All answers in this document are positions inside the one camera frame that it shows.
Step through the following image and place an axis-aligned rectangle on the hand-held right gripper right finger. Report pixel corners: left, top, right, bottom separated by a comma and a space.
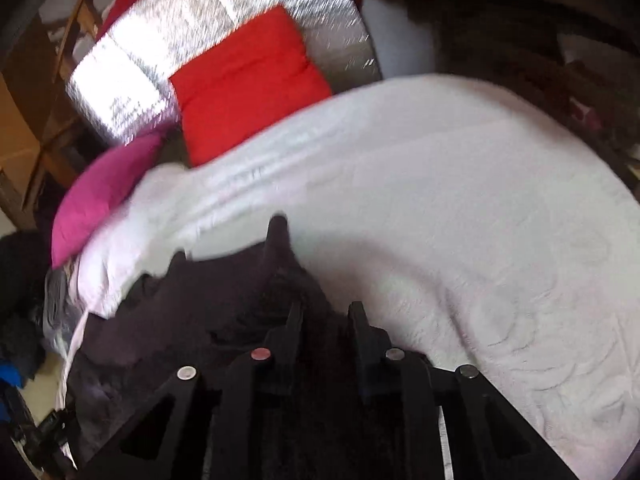
347, 301, 576, 480

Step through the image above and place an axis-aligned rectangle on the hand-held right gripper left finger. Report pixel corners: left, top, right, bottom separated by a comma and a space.
75, 300, 306, 480

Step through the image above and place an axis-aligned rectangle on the dark quilted jacket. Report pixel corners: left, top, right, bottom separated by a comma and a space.
64, 214, 451, 480

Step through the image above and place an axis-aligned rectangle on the dark clothes pile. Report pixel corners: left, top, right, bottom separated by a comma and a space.
0, 229, 53, 382

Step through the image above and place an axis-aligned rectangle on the bright blue cloth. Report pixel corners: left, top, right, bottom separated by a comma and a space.
0, 364, 24, 423

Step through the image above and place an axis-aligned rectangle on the grey cloth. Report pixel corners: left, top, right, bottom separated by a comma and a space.
44, 255, 87, 356

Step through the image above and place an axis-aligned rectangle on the white bedspread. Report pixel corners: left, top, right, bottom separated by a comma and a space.
60, 73, 640, 480

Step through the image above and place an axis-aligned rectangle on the pink pillow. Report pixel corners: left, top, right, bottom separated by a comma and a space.
51, 131, 167, 269

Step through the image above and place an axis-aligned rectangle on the red pillow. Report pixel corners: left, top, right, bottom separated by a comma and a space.
169, 5, 334, 168

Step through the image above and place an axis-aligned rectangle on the white board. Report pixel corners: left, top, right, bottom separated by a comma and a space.
359, 0, 442, 82

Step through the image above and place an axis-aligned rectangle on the wooden cabinet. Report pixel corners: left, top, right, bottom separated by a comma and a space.
0, 0, 132, 231

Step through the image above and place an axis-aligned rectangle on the silver insulation sheet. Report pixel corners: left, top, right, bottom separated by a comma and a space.
65, 0, 379, 144

